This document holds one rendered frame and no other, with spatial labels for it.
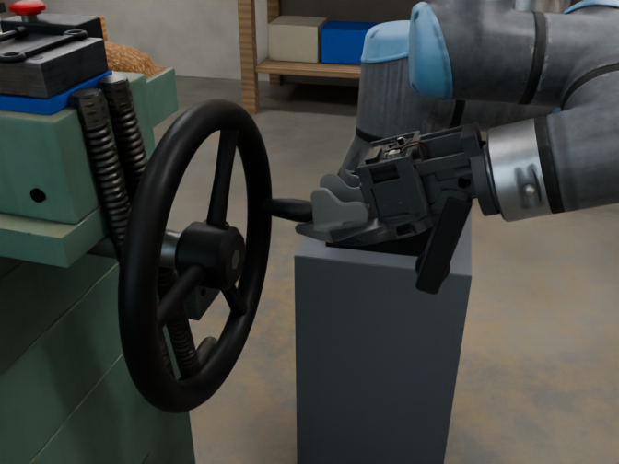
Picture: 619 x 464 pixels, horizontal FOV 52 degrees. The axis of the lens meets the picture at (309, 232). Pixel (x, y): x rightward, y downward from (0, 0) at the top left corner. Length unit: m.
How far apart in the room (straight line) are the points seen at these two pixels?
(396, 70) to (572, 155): 0.50
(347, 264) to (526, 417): 0.73
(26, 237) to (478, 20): 0.45
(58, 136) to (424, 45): 0.34
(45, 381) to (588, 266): 1.85
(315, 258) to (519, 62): 0.57
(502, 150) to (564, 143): 0.05
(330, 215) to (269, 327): 1.20
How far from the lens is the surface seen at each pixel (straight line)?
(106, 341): 0.82
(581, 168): 0.58
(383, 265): 1.07
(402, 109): 1.04
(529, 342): 1.87
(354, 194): 0.67
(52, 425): 0.77
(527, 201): 0.59
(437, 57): 0.63
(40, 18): 0.64
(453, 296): 1.09
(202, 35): 4.13
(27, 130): 0.54
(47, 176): 0.55
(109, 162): 0.55
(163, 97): 0.86
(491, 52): 0.64
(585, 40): 0.66
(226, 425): 1.56
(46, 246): 0.55
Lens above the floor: 1.12
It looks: 29 degrees down
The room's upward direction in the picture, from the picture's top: straight up
